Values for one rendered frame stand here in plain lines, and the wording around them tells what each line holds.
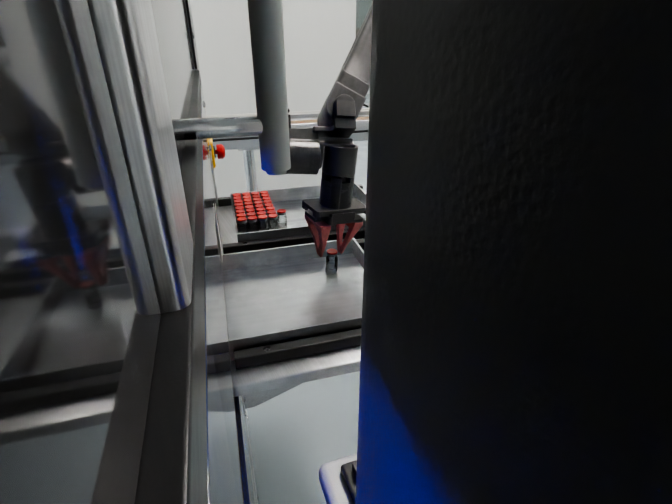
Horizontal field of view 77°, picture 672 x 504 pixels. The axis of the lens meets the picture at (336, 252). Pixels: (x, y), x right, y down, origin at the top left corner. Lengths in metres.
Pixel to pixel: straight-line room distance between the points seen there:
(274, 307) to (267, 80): 0.44
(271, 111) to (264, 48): 0.04
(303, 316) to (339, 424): 1.03
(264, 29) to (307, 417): 1.50
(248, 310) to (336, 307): 0.14
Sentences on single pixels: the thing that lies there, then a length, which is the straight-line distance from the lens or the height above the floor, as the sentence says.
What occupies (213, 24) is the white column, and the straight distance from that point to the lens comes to 2.45.
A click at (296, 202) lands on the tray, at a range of 1.14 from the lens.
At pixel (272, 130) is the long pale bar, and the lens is 0.35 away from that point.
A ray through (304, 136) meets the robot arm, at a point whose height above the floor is 1.14.
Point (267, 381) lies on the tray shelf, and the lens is 0.59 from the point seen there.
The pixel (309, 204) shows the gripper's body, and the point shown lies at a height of 1.02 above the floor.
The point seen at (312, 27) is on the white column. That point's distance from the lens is 2.51.
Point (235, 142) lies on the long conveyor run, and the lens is 1.88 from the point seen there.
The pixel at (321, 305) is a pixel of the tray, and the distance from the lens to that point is 0.71.
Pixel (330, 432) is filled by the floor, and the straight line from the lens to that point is 1.66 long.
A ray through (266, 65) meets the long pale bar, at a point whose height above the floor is 1.27.
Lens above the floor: 1.29
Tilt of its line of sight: 28 degrees down
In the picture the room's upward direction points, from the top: straight up
